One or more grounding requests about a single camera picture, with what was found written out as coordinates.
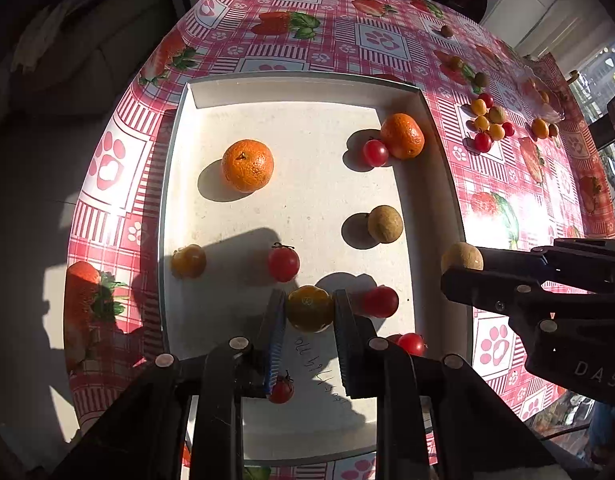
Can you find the brown longan far edge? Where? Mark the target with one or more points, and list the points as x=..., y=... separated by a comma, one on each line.
x=446, y=31

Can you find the tangerine in bowl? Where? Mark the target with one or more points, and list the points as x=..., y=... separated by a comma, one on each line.
x=531, y=83
x=544, y=96

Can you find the red cherry tomato cluster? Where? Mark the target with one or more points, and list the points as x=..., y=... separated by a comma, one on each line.
x=482, y=142
x=487, y=99

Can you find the brown longan on leaf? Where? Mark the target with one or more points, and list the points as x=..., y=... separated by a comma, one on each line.
x=480, y=80

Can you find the brown longan table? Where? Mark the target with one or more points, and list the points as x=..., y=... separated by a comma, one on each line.
x=385, y=224

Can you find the white rectangular tray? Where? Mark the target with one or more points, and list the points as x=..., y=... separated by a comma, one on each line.
x=317, y=201

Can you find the red cherry tomato cluster centre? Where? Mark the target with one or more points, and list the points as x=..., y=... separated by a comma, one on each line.
x=487, y=99

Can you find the large orange tangerine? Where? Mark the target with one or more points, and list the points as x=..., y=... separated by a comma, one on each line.
x=402, y=136

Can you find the clear glass bowl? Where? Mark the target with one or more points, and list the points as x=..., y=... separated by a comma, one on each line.
x=537, y=98

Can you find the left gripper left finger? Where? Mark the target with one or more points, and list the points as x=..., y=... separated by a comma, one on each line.
x=269, y=340

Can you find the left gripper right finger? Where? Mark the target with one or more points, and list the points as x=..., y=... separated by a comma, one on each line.
x=352, y=333

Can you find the tangerine in bowl right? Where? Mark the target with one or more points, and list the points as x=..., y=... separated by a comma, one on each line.
x=544, y=96

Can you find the tangerine in bowl left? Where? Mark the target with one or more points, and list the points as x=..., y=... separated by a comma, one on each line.
x=531, y=83

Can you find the red cherry tomato right cluster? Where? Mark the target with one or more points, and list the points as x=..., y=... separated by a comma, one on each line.
x=482, y=142

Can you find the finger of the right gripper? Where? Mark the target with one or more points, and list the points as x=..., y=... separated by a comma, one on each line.
x=506, y=291
x=569, y=262

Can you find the brown longan cluster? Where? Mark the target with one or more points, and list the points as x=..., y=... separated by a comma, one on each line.
x=462, y=255
x=497, y=115

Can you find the yellow cherry tomato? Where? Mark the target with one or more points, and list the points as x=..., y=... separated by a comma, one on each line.
x=482, y=123
x=189, y=261
x=496, y=132
x=478, y=107

